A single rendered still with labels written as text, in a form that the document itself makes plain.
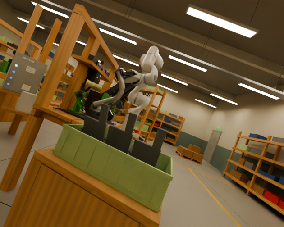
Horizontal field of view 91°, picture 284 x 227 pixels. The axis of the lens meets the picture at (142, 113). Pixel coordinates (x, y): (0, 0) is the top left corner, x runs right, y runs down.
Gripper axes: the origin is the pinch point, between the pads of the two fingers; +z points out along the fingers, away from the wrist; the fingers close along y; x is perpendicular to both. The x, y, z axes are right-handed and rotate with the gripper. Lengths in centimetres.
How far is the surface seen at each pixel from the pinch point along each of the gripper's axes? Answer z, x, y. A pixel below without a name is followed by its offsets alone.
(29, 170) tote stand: 33, 38, -46
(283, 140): -513, 209, 194
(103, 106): 7.5, 15.0, -11.0
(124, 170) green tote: 14.2, 47.9, -1.8
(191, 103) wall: -1080, 21, -123
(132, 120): 2.8, 26.6, 1.8
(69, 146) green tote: 20.5, 31.1, -28.1
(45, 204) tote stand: 33, 55, -38
